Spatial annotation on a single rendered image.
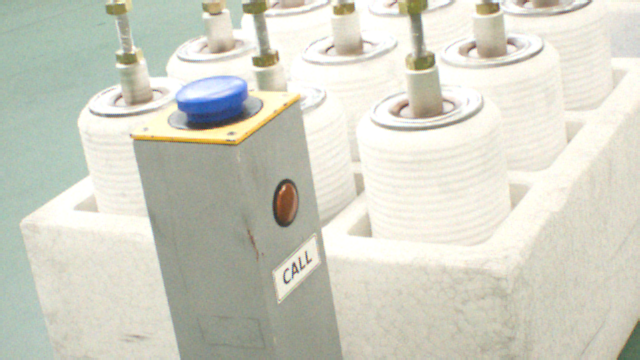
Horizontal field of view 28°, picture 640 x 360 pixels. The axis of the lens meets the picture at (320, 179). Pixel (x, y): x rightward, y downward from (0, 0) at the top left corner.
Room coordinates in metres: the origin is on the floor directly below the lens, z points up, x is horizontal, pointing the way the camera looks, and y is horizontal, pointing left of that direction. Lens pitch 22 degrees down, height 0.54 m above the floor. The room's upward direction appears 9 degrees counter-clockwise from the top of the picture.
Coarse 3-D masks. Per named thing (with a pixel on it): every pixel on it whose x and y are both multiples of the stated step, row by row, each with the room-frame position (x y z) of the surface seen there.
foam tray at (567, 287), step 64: (576, 128) 0.93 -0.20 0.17; (64, 192) 0.95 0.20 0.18; (512, 192) 0.83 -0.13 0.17; (576, 192) 0.81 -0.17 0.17; (64, 256) 0.89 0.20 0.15; (128, 256) 0.85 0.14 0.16; (384, 256) 0.75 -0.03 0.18; (448, 256) 0.73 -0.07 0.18; (512, 256) 0.72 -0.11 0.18; (576, 256) 0.81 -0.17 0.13; (64, 320) 0.89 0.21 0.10; (128, 320) 0.86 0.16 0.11; (384, 320) 0.75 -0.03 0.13; (448, 320) 0.72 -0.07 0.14; (512, 320) 0.70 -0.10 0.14; (576, 320) 0.80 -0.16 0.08
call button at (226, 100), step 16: (208, 80) 0.69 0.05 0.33; (224, 80) 0.69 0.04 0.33; (240, 80) 0.69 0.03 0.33; (176, 96) 0.68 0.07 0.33; (192, 96) 0.67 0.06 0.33; (208, 96) 0.67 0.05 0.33; (224, 96) 0.67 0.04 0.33; (240, 96) 0.67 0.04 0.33; (192, 112) 0.67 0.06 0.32; (208, 112) 0.66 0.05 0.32; (224, 112) 0.67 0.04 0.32
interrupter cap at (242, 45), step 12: (204, 36) 1.06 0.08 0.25; (240, 36) 1.05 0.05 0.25; (252, 36) 1.04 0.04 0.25; (180, 48) 1.04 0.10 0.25; (192, 48) 1.03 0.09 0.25; (204, 48) 1.04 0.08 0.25; (240, 48) 1.01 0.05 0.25; (252, 48) 1.00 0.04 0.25; (180, 60) 1.02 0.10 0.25; (192, 60) 1.00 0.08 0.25; (204, 60) 1.00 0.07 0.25; (216, 60) 0.99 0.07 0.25; (228, 60) 0.99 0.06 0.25
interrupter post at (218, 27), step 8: (208, 16) 1.02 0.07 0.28; (216, 16) 1.02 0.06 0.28; (224, 16) 1.02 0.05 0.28; (208, 24) 1.02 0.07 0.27; (216, 24) 1.02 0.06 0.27; (224, 24) 1.02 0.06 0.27; (208, 32) 1.02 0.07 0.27; (216, 32) 1.02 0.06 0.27; (224, 32) 1.02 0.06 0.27; (232, 32) 1.03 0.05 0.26; (208, 40) 1.03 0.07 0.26; (216, 40) 1.02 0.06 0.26; (224, 40) 1.02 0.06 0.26; (232, 40) 1.03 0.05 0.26; (216, 48) 1.02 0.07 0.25; (224, 48) 1.02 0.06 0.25; (232, 48) 1.02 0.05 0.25
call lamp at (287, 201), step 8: (288, 184) 0.67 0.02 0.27; (280, 192) 0.66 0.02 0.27; (288, 192) 0.66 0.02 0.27; (280, 200) 0.66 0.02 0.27; (288, 200) 0.66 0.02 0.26; (296, 200) 0.67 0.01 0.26; (280, 208) 0.66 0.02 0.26; (288, 208) 0.66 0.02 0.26; (296, 208) 0.67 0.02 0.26; (280, 216) 0.66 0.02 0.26; (288, 216) 0.66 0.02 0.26
